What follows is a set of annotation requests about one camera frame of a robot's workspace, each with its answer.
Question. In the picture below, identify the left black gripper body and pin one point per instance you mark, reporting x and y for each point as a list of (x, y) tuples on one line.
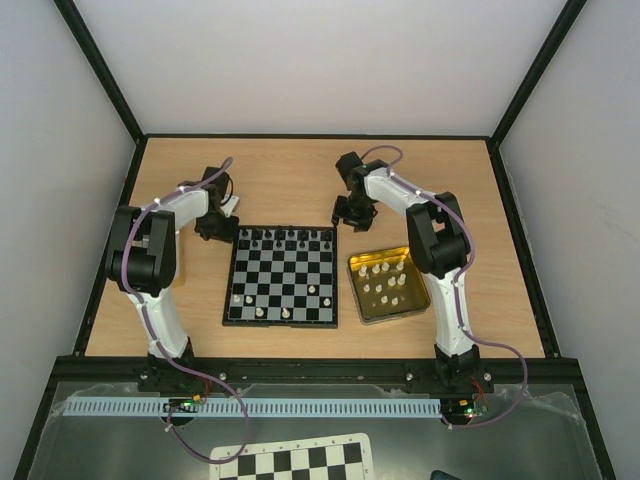
[(214, 226)]

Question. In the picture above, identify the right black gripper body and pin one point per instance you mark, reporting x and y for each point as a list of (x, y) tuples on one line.
[(354, 213)]

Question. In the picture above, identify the gold tin with pieces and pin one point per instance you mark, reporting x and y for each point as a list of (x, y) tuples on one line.
[(387, 285)]

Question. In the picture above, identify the black silver chess board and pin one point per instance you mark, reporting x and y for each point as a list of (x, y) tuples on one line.
[(275, 265)]

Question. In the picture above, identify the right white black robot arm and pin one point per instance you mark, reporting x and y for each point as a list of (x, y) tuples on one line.
[(440, 246)]

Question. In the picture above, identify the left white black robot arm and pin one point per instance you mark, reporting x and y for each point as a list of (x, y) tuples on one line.
[(143, 256)]

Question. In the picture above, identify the silver gold tin lid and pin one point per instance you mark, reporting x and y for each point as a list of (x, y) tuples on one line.
[(180, 275)]

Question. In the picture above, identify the printed checkerboard sheet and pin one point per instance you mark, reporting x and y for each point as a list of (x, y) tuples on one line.
[(346, 457)]

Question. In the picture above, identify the black phone corner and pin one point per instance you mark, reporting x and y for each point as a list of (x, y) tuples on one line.
[(441, 475)]

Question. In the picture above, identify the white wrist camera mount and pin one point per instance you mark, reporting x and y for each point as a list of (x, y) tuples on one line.
[(229, 207)]

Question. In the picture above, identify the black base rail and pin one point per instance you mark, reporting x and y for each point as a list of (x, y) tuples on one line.
[(414, 376)]

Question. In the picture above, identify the white slotted cable duct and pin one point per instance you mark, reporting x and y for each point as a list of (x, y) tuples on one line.
[(254, 407)]

